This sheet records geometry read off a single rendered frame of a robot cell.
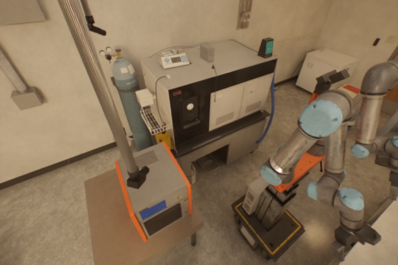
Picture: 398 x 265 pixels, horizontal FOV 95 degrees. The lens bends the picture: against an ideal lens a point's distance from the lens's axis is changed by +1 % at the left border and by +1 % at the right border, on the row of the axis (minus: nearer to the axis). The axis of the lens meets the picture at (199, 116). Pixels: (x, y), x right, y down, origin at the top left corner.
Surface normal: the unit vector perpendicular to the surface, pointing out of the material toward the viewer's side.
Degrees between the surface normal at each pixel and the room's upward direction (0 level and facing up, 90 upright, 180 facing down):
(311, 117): 82
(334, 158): 83
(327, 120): 84
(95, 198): 0
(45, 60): 90
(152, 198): 0
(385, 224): 0
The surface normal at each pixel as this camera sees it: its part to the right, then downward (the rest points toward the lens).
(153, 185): 0.00, -0.77
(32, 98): 0.51, 0.55
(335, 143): -0.48, 0.45
